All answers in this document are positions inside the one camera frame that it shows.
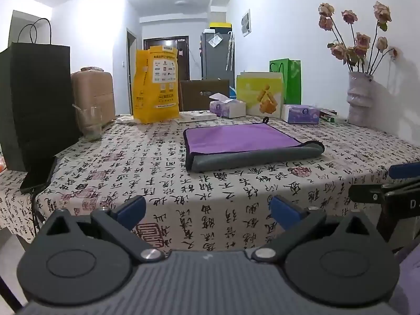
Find person's purple clothing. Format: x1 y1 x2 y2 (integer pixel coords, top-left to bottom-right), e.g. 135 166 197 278
389 243 420 315

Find white crumpled cloth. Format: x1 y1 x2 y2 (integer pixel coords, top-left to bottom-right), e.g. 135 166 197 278
115 113 136 126

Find white ceramic vase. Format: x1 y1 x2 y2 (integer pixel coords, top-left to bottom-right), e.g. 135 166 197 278
347 71 375 127

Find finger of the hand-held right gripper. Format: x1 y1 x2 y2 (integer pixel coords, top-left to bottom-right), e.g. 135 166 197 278
388 162 420 180
348 184 389 202

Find dark brown box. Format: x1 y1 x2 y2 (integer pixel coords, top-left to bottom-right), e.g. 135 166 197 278
179 79 230 112

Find clear glass cup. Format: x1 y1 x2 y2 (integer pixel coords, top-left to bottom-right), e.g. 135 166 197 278
72 104 103 142

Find calligraphy printed tablecloth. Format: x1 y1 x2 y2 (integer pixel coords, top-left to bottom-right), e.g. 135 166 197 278
0 111 420 260

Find black paper bag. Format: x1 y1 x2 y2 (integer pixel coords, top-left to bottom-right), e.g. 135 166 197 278
0 18 81 172

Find framed wall picture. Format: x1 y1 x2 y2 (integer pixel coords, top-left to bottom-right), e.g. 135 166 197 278
241 8 252 37

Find dried pink roses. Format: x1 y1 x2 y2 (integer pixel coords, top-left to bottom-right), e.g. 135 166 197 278
318 1 398 74

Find yellow-green gift box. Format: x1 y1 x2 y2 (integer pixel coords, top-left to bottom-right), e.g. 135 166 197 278
236 71 284 120

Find dark wooden door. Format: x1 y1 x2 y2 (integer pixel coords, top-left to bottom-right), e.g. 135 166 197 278
143 36 190 82

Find yellow box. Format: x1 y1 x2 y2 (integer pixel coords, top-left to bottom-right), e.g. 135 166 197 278
209 22 233 35

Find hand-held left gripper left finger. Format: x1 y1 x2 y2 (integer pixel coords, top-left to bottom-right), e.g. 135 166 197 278
42 195 165 263

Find green paper bag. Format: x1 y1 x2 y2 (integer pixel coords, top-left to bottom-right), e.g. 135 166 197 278
269 58 302 105

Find yellow printed bag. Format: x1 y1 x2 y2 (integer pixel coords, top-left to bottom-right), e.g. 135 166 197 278
132 45 180 124

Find purple and grey towel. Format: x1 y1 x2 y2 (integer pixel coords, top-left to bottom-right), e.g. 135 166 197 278
183 117 326 172

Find folded umbrella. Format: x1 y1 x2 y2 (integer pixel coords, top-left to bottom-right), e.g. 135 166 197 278
226 30 235 71

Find white flat box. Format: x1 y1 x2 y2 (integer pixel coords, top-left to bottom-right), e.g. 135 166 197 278
174 111 218 124

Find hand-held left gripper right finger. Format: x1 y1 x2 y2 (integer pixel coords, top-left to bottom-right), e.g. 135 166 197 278
252 195 380 264

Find brown cardboard box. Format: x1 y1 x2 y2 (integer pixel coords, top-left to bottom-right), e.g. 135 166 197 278
71 67 117 124

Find open purple tissue box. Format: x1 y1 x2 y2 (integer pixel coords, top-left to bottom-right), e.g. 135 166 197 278
209 93 246 119

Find black cable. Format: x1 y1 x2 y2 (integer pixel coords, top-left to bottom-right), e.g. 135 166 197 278
30 187 45 237

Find black phone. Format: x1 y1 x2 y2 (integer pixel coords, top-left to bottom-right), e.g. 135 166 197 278
20 155 59 195

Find grey refrigerator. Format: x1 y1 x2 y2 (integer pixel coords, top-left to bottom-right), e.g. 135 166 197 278
200 29 236 81

